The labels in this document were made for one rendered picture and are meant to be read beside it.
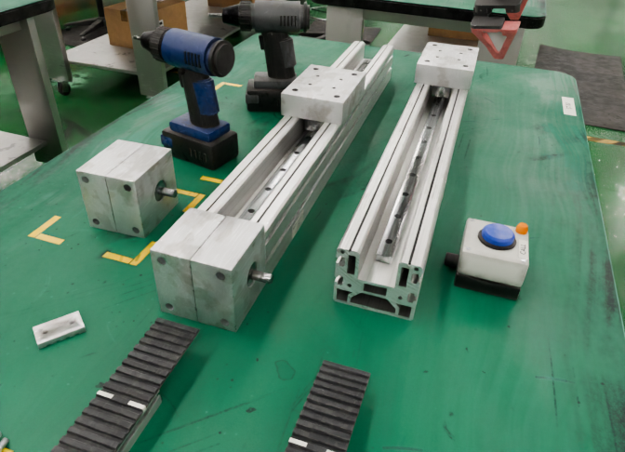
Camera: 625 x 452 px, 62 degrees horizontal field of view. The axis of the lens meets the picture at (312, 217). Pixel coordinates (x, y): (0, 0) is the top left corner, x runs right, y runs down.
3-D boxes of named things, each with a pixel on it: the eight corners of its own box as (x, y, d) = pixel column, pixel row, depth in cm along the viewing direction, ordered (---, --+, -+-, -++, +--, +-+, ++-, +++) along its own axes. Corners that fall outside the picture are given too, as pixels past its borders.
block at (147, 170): (160, 242, 74) (150, 184, 68) (89, 226, 76) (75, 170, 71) (192, 205, 82) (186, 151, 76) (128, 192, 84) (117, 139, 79)
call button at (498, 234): (511, 256, 65) (515, 243, 64) (478, 248, 66) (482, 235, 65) (511, 237, 68) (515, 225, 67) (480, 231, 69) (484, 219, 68)
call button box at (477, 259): (516, 301, 66) (530, 263, 63) (440, 283, 69) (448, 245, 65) (517, 263, 72) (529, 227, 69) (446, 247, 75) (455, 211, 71)
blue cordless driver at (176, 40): (218, 175, 90) (207, 46, 77) (135, 144, 98) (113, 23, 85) (245, 157, 95) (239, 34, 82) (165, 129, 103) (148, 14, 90)
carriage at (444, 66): (466, 104, 104) (473, 71, 100) (411, 96, 107) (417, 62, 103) (472, 77, 117) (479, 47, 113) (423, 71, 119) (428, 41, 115)
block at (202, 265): (255, 338, 60) (252, 275, 54) (160, 311, 63) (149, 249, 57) (283, 287, 67) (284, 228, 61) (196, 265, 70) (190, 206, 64)
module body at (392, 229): (412, 321, 63) (423, 267, 58) (332, 300, 65) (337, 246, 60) (468, 91, 125) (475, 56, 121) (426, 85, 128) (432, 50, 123)
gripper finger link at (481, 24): (473, 67, 84) (469, 17, 77) (485, 37, 87) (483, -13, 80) (517, 69, 81) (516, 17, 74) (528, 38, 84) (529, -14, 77)
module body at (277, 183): (266, 283, 67) (264, 231, 63) (196, 265, 70) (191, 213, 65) (390, 80, 130) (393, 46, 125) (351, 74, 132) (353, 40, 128)
